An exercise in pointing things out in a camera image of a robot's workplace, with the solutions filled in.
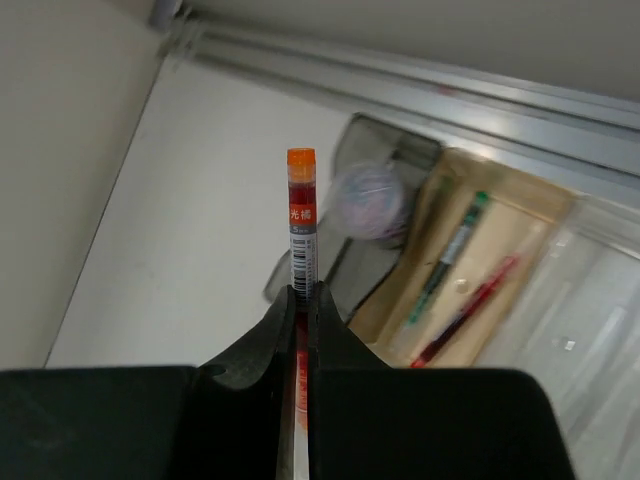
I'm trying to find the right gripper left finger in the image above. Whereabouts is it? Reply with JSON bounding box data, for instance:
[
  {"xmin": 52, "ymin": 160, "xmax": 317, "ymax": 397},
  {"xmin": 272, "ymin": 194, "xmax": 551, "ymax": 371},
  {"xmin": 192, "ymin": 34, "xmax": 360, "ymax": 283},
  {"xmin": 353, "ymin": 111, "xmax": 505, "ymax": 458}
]
[{"xmin": 1, "ymin": 287, "xmax": 296, "ymax": 479}]

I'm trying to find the grey transparent container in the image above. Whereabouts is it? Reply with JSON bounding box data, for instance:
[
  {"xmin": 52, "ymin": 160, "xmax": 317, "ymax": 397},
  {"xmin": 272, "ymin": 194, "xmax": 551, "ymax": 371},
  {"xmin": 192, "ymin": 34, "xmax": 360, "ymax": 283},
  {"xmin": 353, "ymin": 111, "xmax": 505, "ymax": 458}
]
[{"xmin": 263, "ymin": 112, "xmax": 444, "ymax": 324}]

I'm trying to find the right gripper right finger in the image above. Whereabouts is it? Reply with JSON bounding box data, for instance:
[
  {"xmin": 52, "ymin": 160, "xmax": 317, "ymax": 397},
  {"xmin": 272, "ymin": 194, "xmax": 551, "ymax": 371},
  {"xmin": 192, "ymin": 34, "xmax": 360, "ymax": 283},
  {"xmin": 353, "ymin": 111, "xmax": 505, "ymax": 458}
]
[{"xmin": 308, "ymin": 284, "xmax": 575, "ymax": 479}]

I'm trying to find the green pen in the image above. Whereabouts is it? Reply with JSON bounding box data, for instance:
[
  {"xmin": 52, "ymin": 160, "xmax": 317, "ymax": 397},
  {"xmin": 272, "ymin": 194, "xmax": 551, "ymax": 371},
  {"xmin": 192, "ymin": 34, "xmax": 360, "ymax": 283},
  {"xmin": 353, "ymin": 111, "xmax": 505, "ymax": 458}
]
[{"xmin": 403, "ymin": 191, "xmax": 489, "ymax": 330}]

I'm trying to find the orange red pen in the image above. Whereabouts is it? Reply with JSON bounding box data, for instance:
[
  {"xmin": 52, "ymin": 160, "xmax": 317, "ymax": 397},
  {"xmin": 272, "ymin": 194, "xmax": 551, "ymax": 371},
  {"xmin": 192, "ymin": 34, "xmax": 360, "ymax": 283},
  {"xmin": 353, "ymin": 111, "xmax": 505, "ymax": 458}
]
[{"xmin": 287, "ymin": 148, "xmax": 318, "ymax": 479}]

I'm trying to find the aluminium rail right side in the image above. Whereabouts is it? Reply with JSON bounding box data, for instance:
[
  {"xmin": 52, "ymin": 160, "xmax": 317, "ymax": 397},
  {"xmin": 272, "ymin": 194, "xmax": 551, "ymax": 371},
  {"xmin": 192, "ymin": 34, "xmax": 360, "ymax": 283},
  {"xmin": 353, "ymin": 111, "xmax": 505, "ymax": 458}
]
[{"xmin": 149, "ymin": 1, "xmax": 639, "ymax": 176}]

